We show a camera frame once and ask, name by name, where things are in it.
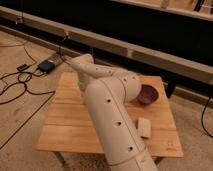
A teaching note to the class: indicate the long wooden beam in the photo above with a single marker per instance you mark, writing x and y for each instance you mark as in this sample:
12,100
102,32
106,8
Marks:
168,62

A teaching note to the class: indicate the purple bowl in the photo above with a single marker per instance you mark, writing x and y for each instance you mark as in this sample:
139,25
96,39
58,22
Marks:
147,95

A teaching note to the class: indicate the small black plug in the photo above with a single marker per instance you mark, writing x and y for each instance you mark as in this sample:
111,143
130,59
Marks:
22,67

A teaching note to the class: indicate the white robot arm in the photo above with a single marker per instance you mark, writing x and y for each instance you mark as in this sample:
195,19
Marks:
105,90

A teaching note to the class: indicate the black power adapter box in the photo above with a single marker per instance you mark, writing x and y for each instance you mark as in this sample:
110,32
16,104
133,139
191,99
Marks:
46,66

